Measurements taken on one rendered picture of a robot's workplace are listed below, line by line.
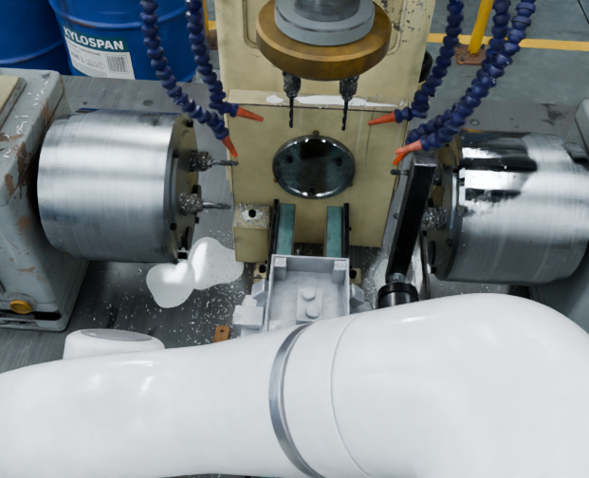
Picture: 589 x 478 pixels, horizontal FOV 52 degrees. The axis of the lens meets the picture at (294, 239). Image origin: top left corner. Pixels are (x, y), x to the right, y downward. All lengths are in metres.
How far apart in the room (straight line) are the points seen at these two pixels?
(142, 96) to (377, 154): 0.76
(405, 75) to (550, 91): 2.20
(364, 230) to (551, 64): 2.40
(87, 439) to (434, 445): 0.24
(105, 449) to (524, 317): 0.27
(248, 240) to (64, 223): 0.36
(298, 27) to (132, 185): 0.33
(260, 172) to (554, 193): 0.50
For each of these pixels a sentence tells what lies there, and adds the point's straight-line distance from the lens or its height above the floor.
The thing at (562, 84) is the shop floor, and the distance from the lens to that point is 3.35.
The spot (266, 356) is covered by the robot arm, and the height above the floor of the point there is 1.45.
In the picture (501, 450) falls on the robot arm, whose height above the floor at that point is 1.53.
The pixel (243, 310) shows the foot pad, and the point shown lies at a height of 1.08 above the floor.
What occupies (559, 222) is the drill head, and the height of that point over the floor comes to 1.12.
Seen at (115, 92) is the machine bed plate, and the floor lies 0.80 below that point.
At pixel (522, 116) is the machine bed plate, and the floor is 0.80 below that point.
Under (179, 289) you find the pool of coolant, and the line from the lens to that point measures 1.18.
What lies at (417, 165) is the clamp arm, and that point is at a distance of 0.76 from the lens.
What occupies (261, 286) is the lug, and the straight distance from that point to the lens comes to 0.82.
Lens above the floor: 1.75
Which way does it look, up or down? 50 degrees down
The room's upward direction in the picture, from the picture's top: 2 degrees clockwise
